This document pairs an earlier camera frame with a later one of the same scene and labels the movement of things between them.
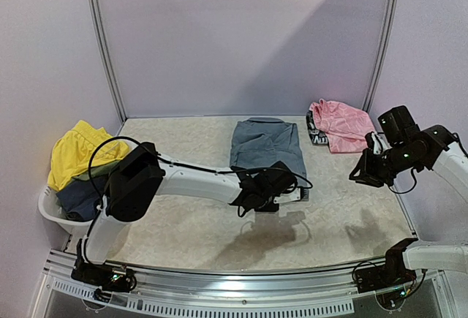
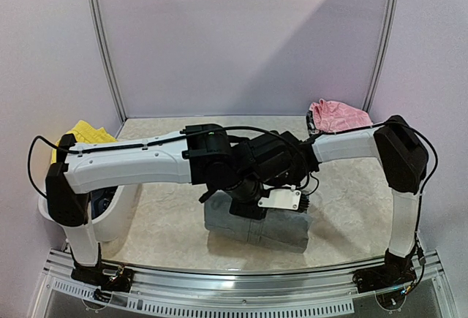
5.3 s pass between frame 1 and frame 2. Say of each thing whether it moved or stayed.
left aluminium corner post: stayed
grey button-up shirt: moved
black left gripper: moved
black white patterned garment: stayed
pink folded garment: stayed
